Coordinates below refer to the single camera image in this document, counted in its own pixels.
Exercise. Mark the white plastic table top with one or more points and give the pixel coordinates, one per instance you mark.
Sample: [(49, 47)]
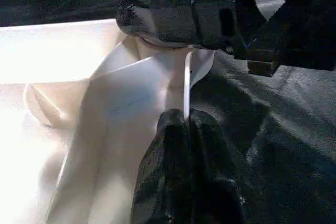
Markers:
[(79, 103)]

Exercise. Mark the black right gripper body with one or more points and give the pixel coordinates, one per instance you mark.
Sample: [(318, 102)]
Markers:
[(304, 24)]

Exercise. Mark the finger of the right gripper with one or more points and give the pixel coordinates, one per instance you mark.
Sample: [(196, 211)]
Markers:
[(178, 14)]

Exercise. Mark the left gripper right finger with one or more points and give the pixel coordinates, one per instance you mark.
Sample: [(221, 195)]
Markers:
[(220, 182)]

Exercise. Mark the black work mat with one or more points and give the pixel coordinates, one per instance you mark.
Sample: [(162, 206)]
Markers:
[(294, 140)]

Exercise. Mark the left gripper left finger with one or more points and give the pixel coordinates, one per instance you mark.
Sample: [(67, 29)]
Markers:
[(165, 177)]

